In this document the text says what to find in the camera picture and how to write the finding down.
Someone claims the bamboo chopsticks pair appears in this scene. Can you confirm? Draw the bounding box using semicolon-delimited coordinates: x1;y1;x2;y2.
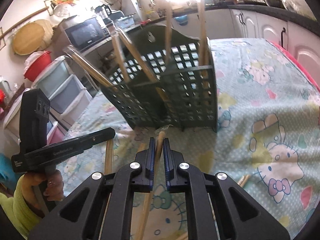
116;27;158;83
112;33;130;83
63;45;118;91
165;2;172;65
197;0;209;99
134;129;167;240

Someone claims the yellow green sleeve forearm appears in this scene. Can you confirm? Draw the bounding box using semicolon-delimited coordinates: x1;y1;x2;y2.
1;176;41;239

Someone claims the left hand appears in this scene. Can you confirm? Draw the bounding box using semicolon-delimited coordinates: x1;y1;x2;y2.
21;170;63;214

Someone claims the plastic drawer tower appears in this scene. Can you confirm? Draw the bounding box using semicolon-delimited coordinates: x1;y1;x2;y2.
31;56;93;129

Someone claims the red plastic basin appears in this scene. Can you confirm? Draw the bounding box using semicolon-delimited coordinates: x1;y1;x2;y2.
23;51;52;81

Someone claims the cartoon cat tablecloth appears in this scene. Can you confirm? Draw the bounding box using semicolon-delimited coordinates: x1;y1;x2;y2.
58;38;319;239

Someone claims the round bamboo tray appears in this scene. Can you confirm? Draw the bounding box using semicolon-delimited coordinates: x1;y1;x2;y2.
12;20;54;56

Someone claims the black microwave oven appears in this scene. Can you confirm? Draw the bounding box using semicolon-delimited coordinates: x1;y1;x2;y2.
65;17;110;51

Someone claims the pink towel blanket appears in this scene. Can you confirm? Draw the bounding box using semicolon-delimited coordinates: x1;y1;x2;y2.
270;41;320;92

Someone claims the dark green utensil basket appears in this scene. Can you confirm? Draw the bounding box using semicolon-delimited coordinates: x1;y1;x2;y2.
102;24;218;131

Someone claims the framed fruit picture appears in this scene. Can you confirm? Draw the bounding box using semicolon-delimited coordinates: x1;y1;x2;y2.
44;0;81;16

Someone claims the black blender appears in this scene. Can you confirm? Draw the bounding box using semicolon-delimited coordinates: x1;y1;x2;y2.
94;4;111;20

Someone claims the steel pot on counter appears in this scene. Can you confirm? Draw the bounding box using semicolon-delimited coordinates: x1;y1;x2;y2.
264;0;285;9

